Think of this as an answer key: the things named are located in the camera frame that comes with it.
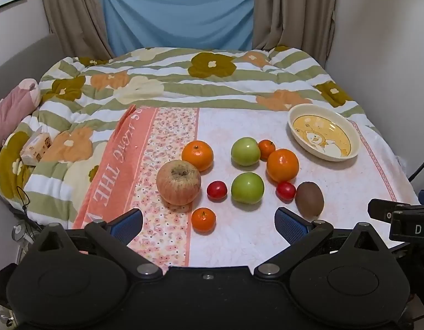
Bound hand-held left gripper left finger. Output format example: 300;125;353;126
28;208;163;281

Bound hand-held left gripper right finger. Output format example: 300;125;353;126
254;207;393;280

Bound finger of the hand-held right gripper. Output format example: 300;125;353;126
368;198;410;221

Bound brown kiwi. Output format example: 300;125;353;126
295;181;325;217

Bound red cherry tomato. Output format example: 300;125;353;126
207;180;228;201
276;181;297;202

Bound green apple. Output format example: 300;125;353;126
231;137;261;166
231;172;265;204

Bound large red apple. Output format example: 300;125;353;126
156;160;202;206

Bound small orange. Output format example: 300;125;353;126
191;208;217;233
258;139;276;161

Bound cream bear-print bowl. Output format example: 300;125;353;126
288;103;360;162

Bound pink floral printed towel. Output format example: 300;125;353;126
72;105;421;269

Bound large orange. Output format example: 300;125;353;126
182;140;214;172
266;148;300;183

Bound tissue packet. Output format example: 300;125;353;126
20;127;52;166

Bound striped flower-print blanket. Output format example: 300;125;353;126
0;46;376;221

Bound pink plush pillow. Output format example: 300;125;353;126
0;78;41;148

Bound beige headboard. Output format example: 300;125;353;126
0;32;66;111

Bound beige curtain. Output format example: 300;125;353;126
253;0;338;66
38;0;113;59

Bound blue hanging cloth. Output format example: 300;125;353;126
100;0;256;54

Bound black cable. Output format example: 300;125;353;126
406;155;424;181

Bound thin black cord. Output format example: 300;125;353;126
16;186;31;215

